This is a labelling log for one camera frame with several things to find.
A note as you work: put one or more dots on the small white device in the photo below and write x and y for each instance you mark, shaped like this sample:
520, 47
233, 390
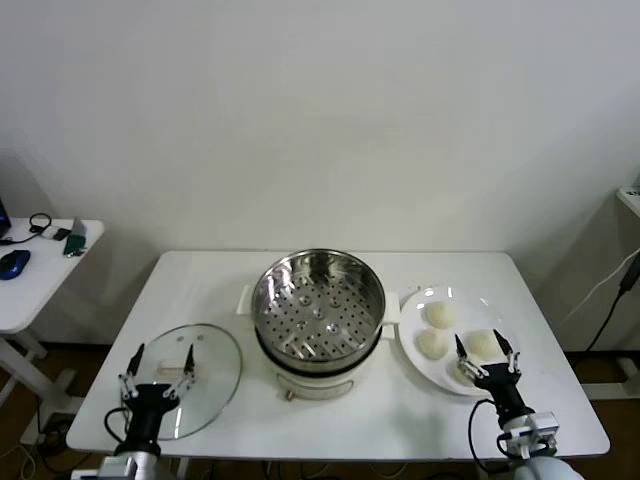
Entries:
48, 232

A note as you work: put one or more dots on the round glass pot lid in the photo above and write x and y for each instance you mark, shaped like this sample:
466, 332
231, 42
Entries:
217, 360

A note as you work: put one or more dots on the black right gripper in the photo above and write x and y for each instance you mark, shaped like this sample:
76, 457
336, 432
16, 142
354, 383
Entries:
502, 387

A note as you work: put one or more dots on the blue computer mouse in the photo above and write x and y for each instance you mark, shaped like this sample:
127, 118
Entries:
14, 262

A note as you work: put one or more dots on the perforated steel steamer basket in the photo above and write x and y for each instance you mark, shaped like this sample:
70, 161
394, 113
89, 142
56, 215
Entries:
277, 282

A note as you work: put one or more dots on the green circuit board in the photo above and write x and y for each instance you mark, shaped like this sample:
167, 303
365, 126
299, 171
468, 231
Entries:
74, 245

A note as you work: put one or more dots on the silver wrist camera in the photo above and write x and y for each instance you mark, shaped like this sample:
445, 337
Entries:
537, 430
112, 469

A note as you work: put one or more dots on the small black device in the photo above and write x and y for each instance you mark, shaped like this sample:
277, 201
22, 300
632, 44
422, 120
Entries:
61, 233

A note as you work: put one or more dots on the grey metal bracket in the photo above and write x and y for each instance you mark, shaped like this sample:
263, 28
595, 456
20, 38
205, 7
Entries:
79, 225

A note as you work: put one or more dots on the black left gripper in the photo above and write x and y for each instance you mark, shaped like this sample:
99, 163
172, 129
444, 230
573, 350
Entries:
147, 415

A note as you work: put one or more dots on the white side table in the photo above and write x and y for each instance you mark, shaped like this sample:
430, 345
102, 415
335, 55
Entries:
45, 285

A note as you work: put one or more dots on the large white plate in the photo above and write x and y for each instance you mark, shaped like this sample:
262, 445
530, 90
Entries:
470, 310

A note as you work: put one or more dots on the white shelf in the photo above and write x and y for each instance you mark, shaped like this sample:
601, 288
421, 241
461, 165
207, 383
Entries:
631, 202

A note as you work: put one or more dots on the dark laptop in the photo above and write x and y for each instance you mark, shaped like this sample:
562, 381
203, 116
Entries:
4, 216

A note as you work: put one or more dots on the white floor stand foot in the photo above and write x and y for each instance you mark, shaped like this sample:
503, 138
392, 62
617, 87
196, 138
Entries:
610, 391

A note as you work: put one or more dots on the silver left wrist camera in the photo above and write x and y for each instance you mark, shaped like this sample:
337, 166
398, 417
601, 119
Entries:
112, 469

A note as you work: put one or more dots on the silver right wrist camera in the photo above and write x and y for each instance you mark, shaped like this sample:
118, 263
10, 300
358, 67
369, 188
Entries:
537, 430

